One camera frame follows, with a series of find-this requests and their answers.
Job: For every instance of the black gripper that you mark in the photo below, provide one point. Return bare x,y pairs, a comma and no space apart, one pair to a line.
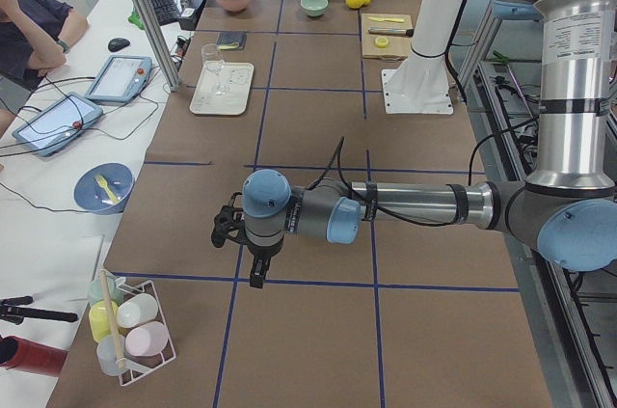
263,252

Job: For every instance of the mint green bowl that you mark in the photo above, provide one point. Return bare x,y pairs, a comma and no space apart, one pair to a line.
314,8

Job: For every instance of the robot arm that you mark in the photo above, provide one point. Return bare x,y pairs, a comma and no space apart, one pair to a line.
564,209

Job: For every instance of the dark blue bowl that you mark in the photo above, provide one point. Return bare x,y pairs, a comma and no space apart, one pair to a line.
89,196

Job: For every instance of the white cup in rack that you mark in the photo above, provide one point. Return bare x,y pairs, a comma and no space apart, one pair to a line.
137,310

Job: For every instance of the pink cup in rack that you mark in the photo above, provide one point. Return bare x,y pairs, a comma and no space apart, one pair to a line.
147,340

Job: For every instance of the cream bear tray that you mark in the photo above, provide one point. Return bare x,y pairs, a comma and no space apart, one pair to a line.
225,94

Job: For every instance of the yellow cup in rack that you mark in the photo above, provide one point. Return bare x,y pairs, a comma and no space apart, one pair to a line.
98,319

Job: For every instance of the yellow plastic fork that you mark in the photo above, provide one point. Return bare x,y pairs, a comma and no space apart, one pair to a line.
104,185

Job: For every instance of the clear wine glass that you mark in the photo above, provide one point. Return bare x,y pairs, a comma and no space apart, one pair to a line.
213,61

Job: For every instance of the grey folded cloth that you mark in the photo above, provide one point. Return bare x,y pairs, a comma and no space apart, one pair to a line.
231,40

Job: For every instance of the blue teach pendant tablet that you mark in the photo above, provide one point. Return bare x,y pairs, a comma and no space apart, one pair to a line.
120,79

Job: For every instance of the lemon half slice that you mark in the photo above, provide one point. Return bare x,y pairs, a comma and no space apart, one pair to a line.
381,42

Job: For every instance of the wooden cutting board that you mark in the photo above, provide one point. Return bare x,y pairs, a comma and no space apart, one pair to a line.
386,36

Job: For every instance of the black computer mouse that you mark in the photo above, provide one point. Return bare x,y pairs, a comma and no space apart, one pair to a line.
117,44

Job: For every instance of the red bottle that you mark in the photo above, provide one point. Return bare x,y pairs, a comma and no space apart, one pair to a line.
33,357

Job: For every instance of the black keyboard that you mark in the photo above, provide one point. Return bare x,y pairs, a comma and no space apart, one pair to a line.
165,11

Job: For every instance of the yellow plastic knife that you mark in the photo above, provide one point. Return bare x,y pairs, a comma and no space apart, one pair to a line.
387,19

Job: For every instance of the seated person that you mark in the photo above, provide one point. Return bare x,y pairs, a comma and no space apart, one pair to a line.
36,36

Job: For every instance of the white wire cup rack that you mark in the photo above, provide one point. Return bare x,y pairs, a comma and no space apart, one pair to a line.
129,328

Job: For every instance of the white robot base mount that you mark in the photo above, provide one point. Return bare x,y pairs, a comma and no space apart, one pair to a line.
420,84

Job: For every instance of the black camera tripod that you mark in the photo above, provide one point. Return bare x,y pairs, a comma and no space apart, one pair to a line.
16,310

